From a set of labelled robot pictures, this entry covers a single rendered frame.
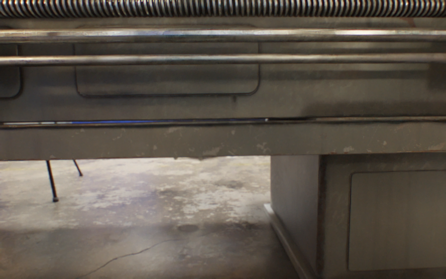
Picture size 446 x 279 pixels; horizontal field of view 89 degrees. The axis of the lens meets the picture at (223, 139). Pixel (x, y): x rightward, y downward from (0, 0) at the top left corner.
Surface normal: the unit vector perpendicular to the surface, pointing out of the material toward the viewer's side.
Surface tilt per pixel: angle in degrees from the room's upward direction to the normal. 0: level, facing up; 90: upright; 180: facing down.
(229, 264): 0
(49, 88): 90
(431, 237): 90
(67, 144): 90
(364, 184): 90
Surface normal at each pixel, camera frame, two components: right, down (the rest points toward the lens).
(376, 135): 0.04, 0.08
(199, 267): -0.02, -1.00
